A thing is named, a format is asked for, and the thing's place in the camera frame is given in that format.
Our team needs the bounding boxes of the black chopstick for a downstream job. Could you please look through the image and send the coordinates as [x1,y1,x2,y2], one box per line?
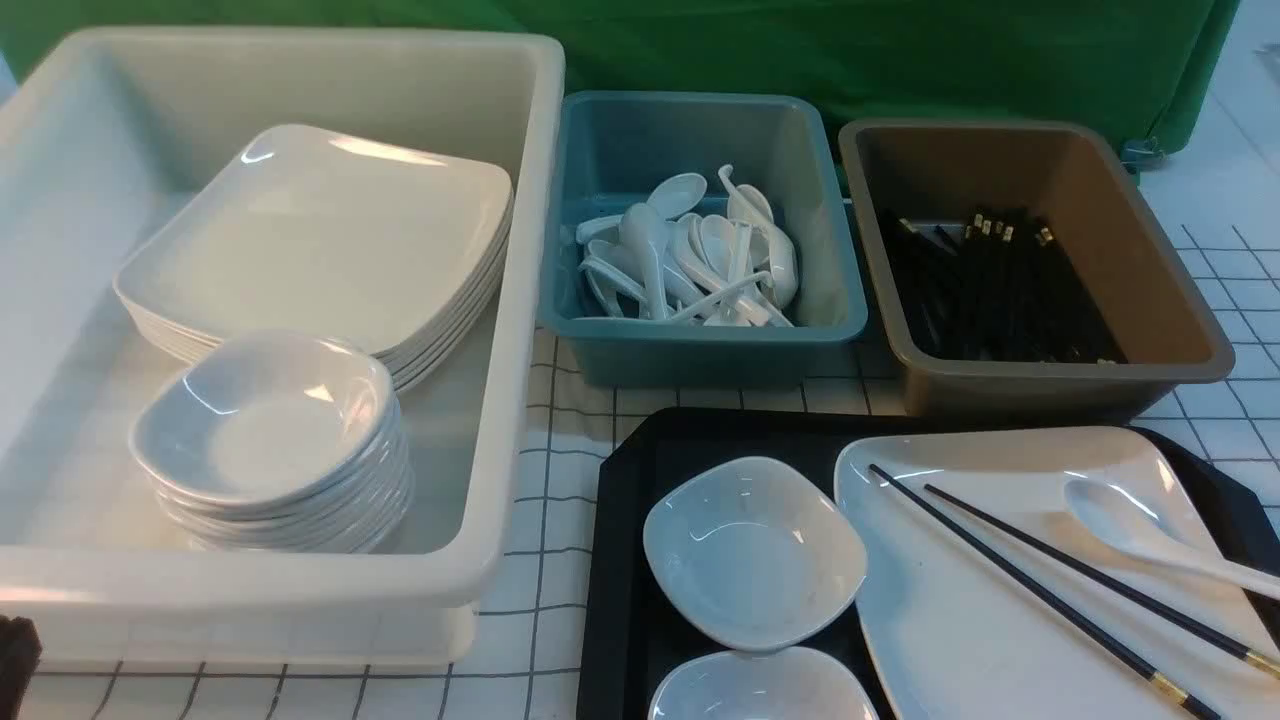
[924,483,1279,679]
[868,464,1222,719]

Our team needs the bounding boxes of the pile of white spoons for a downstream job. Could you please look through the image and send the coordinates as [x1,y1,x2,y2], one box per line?
[572,164,799,328]

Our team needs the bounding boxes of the large white plastic tub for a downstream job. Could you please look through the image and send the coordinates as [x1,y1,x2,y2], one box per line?
[3,27,564,671]

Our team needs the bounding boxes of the black serving tray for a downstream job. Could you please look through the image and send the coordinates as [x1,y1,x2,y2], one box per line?
[576,407,1277,719]

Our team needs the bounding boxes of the pile of black chopsticks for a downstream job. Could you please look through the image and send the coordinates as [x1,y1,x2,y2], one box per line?
[877,204,1128,365]

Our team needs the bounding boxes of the stack of white square plates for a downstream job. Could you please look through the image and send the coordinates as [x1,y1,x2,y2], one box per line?
[113,124,515,393]

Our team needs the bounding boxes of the stack of white bowls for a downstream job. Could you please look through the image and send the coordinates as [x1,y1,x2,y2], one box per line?
[128,331,417,553]

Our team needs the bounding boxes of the green cloth backdrop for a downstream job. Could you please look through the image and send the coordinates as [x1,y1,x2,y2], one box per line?
[3,1,1238,152]

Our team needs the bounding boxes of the white bowl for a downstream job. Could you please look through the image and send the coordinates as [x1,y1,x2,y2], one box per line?
[643,456,869,653]
[646,646,878,719]

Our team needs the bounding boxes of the brown plastic bin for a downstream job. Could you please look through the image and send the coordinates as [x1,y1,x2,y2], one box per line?
[838,119,1235,424]

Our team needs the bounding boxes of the white ceramic spoon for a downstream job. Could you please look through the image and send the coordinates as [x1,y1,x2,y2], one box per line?
[1062,478,1279,600]

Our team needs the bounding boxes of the large white square plate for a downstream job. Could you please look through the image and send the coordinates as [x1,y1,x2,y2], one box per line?
[833,427,1277,719]

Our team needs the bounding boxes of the teal plastic bin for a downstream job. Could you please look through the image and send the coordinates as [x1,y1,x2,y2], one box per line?
[539,91,868,389]

